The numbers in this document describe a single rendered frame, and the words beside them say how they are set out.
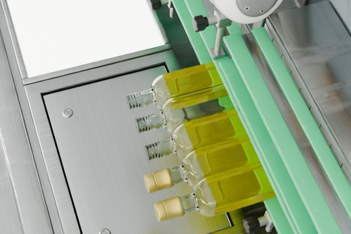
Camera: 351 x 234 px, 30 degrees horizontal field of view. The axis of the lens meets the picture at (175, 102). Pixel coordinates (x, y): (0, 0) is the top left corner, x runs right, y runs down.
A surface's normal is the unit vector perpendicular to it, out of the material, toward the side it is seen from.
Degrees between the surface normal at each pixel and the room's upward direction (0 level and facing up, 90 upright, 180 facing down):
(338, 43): 90
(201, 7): 90
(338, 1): 0
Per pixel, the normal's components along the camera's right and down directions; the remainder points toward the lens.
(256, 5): 0.29, 0.61
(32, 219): 0.05, -0.55
